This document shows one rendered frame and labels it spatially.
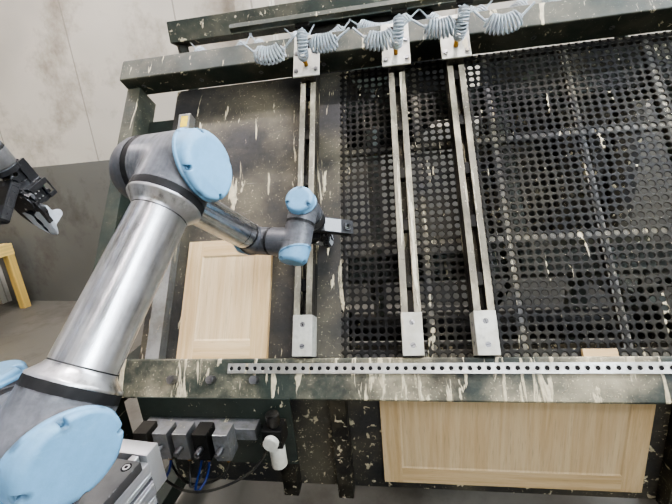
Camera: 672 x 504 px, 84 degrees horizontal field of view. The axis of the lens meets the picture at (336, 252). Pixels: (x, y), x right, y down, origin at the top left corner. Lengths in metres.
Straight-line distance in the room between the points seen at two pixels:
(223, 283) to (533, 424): 1.18
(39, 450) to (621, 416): 1.57
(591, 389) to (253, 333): 0.98
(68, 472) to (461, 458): 1.34
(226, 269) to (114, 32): 3.50
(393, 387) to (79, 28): 4.42
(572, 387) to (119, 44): 4.36
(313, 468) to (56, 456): 1.31
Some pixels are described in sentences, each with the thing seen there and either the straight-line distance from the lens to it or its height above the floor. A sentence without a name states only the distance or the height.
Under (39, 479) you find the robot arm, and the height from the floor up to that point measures 1.21.
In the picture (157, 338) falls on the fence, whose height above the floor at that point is 0.96.
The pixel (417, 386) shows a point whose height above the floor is 0.84.
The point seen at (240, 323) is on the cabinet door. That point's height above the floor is 0.98.
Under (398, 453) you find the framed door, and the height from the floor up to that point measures 0.39.
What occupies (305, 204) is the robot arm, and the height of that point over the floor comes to 1.39.
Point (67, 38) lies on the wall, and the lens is 4.94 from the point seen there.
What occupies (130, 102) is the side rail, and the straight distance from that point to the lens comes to 1.89.
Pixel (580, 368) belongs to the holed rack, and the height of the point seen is 0.88.
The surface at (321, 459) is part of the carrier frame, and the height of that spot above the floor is 0.32.
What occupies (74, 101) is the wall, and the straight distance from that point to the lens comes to 4.90.
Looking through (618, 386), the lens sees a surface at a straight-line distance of 1.29.
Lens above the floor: 1.52
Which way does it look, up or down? 16 degrees down
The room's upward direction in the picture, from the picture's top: 5 degrees counter-clockwise
